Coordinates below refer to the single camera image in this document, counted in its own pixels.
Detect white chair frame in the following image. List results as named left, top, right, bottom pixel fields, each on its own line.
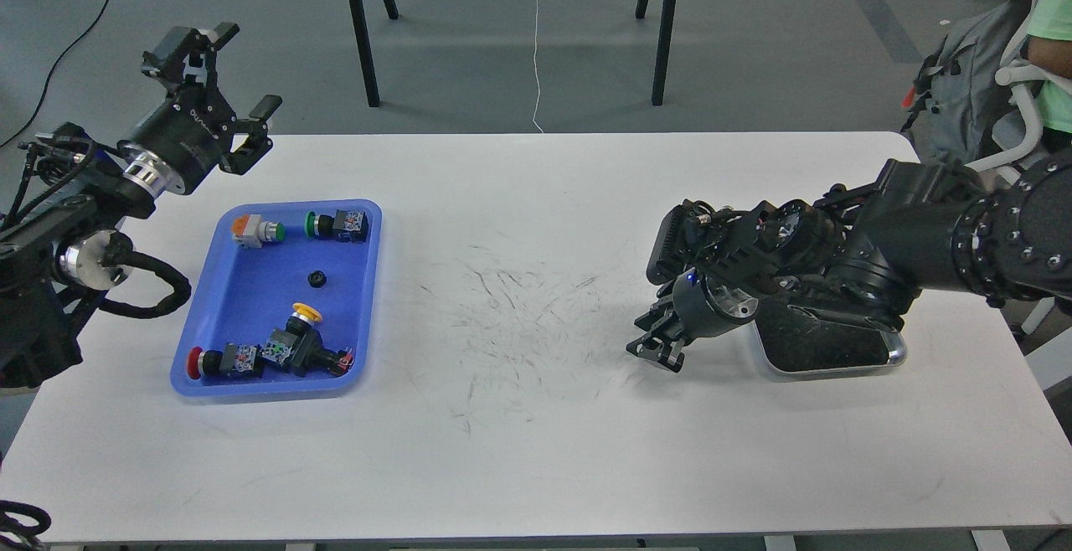
left=968, top=0, right=1071, bottom=399

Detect silver metal tray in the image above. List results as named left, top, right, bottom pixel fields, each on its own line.
left=754, top=296, right=908, bottom=378

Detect orange push button switch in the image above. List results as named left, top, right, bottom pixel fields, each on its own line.
left=229, top=213, right=285, bottom=249

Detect red push button switch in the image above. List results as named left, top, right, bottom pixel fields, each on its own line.
left=185, top=342, right=265, bottom=379

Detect blue plastic tray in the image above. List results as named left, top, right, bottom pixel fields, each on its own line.
left=172, top=198, right=383, bottom=402

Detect black stand legs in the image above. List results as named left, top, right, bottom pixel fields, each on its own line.
left=632, top=0, right=678, bottom=107
left=348, top=0, right=399, bottom=108

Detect black stand legs left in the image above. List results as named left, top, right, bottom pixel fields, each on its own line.
left=348, top=0, right=399, bottom=108

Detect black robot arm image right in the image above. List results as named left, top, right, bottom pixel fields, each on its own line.
left=626, top=149, right=1071, bottom=377

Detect green push button switch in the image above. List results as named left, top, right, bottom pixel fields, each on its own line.
left=303, top=210, right=370, bottom=243

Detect yellow mushroom button switch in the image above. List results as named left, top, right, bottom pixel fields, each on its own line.
left=258, top=302, right=353, bottom=377

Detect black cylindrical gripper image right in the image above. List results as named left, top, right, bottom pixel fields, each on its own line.
left=626, top=273, right=760, bottom=374

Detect black floor cable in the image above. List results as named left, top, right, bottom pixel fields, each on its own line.
left=0, top=0, right=210, bottom=152

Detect grey backpack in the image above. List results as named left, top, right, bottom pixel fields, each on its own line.
left=900, top=0, right=1031, bottom=165

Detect person in green shirt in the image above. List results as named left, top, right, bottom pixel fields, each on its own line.
left=1028, top=0, right=1071, bottom=152

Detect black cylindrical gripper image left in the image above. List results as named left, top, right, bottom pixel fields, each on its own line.
left=118, top=23, right=283, bottom=197

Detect black stand legs right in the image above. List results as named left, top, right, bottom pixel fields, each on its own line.
left=632, top=0, right=678, bottom=107

